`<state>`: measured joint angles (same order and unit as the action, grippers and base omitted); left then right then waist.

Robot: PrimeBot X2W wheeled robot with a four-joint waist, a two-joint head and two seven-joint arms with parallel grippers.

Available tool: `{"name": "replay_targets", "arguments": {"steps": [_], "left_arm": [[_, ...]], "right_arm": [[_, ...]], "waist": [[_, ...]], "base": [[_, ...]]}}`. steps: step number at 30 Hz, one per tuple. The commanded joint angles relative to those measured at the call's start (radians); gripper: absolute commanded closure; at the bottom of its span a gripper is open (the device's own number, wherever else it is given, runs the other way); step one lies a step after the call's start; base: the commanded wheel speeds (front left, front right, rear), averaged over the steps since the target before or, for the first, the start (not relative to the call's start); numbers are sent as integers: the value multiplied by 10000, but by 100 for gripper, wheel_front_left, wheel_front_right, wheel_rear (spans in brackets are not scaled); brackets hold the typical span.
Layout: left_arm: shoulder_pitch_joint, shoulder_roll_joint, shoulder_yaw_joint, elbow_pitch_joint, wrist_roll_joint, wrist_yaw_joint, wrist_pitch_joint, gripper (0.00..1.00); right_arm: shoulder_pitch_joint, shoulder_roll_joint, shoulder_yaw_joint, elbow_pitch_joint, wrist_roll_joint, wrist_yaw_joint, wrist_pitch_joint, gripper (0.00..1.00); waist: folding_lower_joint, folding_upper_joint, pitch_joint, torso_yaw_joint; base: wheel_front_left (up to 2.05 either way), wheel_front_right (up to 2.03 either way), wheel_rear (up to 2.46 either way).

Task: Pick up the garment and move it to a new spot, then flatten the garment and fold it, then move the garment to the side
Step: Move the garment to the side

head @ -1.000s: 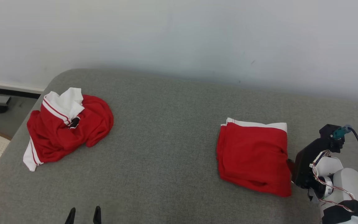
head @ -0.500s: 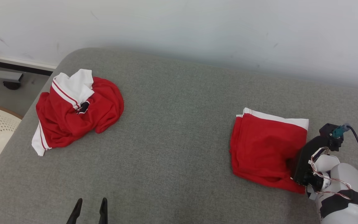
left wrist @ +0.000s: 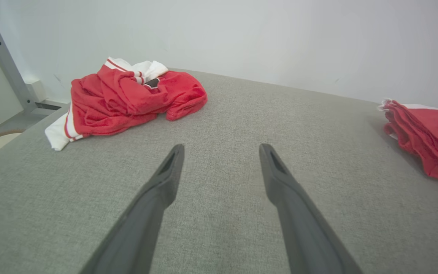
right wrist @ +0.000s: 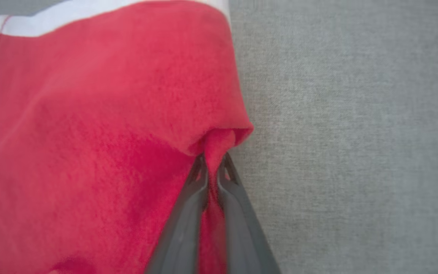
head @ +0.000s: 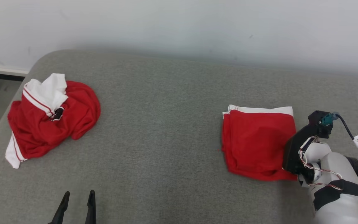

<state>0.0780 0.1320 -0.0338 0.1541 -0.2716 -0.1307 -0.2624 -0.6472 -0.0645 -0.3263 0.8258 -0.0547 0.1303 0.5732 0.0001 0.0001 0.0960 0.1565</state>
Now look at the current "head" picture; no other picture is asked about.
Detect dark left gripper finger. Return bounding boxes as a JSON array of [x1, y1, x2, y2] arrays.
[[85, 190, 97, 224], [48, 191, 70, 224]]

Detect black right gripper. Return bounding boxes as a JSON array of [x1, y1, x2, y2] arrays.
[[283, 124, 318, 175]]

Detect red shorts with white trim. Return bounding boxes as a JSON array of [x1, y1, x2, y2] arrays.
[[221, 105, 298, 182]]

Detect red white jersey number 23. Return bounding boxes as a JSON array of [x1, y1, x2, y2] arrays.
[[5, 73, 101, 169]]

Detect black floor edge strip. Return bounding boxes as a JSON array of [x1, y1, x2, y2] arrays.
[[0, 72, 27, 82]]

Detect red white thin wire bundle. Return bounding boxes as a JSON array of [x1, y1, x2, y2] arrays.
[[298, 136, 343, 191]]

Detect black right cable teal plug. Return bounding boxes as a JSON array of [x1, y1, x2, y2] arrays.
[[321, 112, 358, 172]]

